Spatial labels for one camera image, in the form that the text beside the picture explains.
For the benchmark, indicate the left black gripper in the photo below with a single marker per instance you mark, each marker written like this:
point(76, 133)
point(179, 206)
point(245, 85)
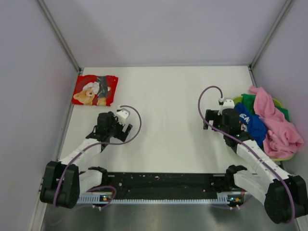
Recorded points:
point(120, 135)

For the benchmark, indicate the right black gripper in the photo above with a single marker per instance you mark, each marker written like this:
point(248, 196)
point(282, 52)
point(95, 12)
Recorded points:
point(212, 115)

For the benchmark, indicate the red t shirt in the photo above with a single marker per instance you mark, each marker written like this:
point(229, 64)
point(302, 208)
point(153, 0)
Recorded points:
point(95, 90)

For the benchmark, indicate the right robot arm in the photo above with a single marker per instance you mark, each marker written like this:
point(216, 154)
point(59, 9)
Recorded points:
point(283, 195)

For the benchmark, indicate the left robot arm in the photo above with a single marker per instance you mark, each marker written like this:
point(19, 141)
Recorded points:
point(65, 180)

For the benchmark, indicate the lime green plastic basket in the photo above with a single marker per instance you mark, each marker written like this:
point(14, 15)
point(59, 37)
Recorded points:
point(281, 157)

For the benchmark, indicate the green t shirt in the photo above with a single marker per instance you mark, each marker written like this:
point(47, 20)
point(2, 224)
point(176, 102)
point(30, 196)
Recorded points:
point(263, 105)

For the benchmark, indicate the blue t shirt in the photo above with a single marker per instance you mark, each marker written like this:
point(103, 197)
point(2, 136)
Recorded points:
point(252, 124)

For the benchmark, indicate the pink t shirt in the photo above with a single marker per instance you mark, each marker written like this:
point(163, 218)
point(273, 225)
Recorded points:
point(282, 138)

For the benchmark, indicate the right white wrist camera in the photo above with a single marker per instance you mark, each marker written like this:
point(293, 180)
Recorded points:
point(225, 103)

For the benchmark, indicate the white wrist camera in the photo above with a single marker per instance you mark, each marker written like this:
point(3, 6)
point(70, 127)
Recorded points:
point(225, 103)
point(122, 115)

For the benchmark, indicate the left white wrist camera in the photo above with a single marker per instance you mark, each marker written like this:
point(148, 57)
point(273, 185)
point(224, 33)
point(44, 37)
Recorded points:
point(122, 115)

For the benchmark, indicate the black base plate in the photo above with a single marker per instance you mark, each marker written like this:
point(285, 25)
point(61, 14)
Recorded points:
point(168, 186)

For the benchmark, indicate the grey slotted cable duct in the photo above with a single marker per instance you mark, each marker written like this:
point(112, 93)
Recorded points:
point(97, 199)

